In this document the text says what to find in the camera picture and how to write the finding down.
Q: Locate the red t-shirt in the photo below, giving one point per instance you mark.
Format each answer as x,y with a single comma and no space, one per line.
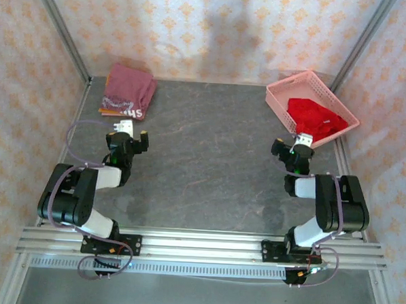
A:
310,113

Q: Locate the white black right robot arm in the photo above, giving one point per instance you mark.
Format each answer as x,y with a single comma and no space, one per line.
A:
339,207

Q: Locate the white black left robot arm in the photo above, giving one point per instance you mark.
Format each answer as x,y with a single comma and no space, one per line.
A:
81,200

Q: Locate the maroon printed folded t-shirt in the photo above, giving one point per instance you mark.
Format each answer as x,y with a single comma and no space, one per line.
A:
128,86

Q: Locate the pink plastic basket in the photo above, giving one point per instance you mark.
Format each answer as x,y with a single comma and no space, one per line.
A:
305,89

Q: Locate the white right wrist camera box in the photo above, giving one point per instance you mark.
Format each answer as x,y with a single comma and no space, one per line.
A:
305,139

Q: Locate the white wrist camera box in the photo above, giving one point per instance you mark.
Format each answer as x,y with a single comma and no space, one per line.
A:
123,126
305,139

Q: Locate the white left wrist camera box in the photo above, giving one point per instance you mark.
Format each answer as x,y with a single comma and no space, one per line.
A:
123,126

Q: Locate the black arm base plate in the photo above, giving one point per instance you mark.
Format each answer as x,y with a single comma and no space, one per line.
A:
133,245
272,252

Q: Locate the black under-rail bracket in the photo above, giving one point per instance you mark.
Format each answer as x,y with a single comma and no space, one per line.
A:
293,277
106,266

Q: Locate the aluminium frame post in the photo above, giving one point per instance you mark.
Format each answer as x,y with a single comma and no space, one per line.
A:
363,44
63,32

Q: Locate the aluminium mounting rail beam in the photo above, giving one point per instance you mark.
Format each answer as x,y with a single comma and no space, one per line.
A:
201,247

